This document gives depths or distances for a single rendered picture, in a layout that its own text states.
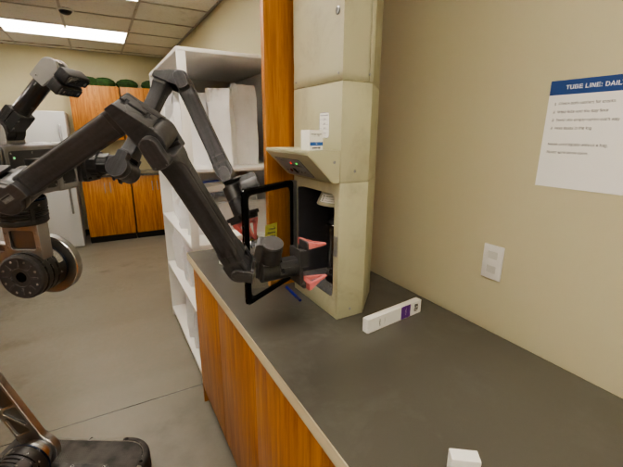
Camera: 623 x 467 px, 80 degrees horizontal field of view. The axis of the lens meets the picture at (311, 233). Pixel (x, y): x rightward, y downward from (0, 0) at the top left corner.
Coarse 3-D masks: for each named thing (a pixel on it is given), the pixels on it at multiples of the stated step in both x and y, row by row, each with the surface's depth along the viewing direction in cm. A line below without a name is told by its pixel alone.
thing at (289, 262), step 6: (294, 246) 103; (294, 252) 103; (300, 252) 100; (282, 258) 101; (288, 258) 102; (294, 258) 102; (300, 258) 101; (282, 264) 99; (288, 264) 100; (294, 264) 101; (300, 264) 101; (288, 270) 100; (294, 270) 101; (300, 270) 101; (282, 276) 100; (288, 276) 102; (294, 276) 105; (300, 276) 102; (300, 282) 102
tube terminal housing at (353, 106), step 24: (312, 96) 124; (336, 96) 112; (360, 96) 113; (312, 120) 126; (336, 120) 114; (360, 120) 115; (336, 144) 116; (360, 144) 117; (360, 168) 119; (336, 192) 119; (360, 192) 121; (336, 216) 121; (360, 216) 123; (360, 240) 126; (336, 264) 124; (360, 264) 128; (312, 288) 141; (336, 288) 126; (360, 288) 131; (336, 312) 128; (360, 312) 133
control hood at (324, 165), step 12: (276, 156) 132; (288, 156) 122; (300, 156) 114; (312, 156) 110; (324, 156) 112; (336, 156) 113; (312, 168) 116; (324, 168) 113; (336, 168) 114; (324, 180) 118; (336, 180) 115
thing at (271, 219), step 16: (272, 192) 131; (288, 192) 141; (256, 208) 124; (272, 208) 132; (288, 208) 142; (256, 224) 125; (272, 224) 134; (288, 224) 144; (256, 240) 126; (288, 240) 145; (256, 288) 130
